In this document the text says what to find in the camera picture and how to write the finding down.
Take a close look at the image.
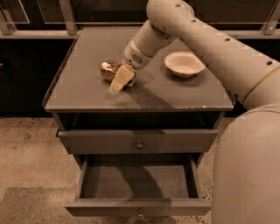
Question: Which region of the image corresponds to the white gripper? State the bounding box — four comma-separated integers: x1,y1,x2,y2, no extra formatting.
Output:
108,38,154,95

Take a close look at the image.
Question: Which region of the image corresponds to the orange crushed soda can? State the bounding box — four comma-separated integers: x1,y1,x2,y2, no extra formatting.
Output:
100,60,136,87

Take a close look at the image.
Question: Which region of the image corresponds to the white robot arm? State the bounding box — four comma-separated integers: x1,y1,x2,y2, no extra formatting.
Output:
109,0,280,224

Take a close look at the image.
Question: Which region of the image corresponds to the grey drawer cabinet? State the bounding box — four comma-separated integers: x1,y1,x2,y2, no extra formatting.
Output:
43,27,233,163

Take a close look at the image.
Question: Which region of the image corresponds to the grey top drawer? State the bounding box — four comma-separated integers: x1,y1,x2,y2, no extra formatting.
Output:
58,129,217,155

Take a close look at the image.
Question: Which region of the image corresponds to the grey open middle drawer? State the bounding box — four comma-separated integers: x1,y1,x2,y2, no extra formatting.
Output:
65,154,211,216

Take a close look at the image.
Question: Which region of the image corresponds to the white paper bowl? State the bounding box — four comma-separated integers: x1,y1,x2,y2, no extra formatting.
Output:
164,52,206,78

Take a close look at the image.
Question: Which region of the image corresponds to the metal railing frame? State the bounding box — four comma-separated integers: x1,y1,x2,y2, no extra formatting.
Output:
0,0,279,39

